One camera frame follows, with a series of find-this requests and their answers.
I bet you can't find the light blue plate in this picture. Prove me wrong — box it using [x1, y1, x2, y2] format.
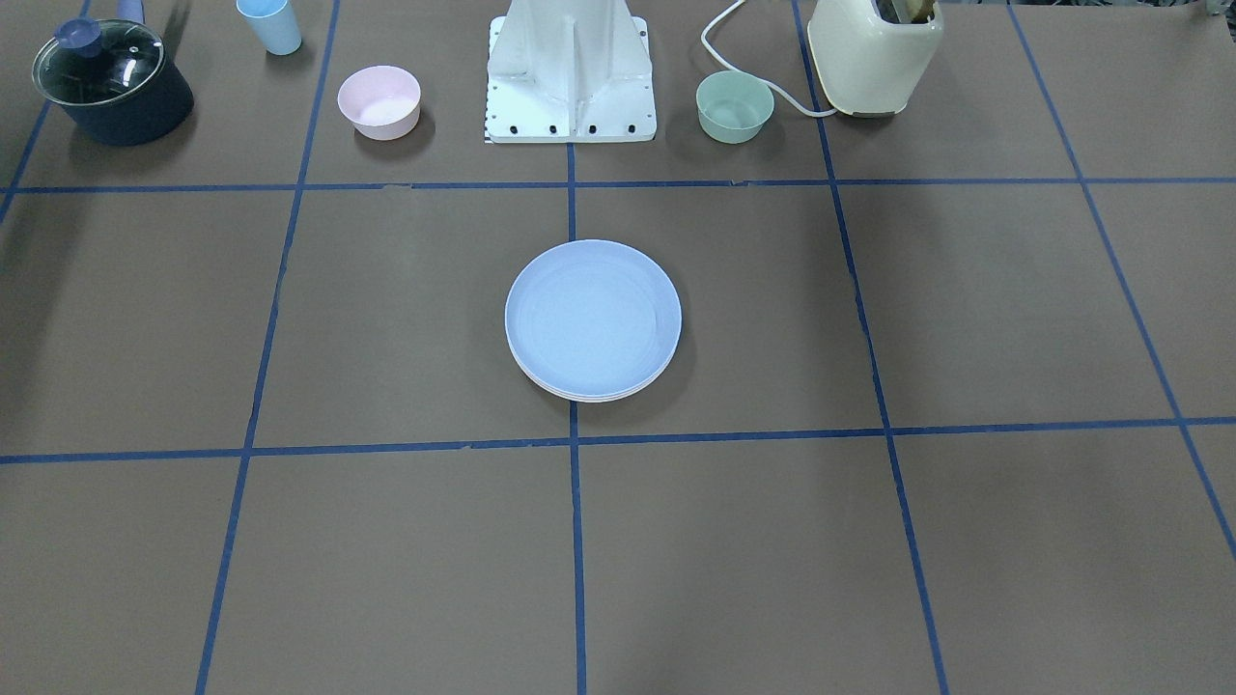
[504, 240, 684, 402]

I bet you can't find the green bowl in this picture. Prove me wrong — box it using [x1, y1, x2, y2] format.
[693, 70, 775, 145]

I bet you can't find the pink bowl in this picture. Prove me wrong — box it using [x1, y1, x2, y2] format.
[336, 66, 423, 142]

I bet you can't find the cream toaster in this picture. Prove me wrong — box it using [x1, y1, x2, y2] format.
[806, 1, 946, 119]

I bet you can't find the light blue cup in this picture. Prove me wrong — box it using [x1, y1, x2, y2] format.
[236, 0, 303, 56]

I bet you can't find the dark blue pot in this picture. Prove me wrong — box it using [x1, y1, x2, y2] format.
[31, 1, 195, 147]

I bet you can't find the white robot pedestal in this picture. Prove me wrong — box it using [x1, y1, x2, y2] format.
[483, 1, 658, 143]

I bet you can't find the white toaster power cable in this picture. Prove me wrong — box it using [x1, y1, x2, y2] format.
[700, 0, 837, 119]

